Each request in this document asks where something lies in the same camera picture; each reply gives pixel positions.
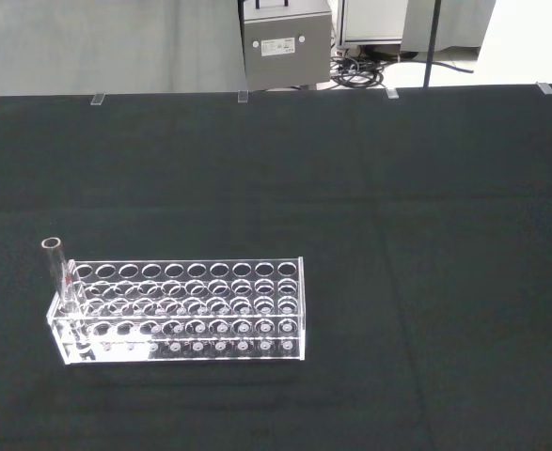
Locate clear acrylic test tube rack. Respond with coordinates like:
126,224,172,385
45,256,306,366

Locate black bench cloth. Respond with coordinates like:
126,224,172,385
0,83,552,451

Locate grey metal equipment box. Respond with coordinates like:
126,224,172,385
236,0,333,91

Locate black tripod pole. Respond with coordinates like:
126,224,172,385
421,0,443,89

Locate black coiled floor cables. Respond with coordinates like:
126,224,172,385
328,48,474,89

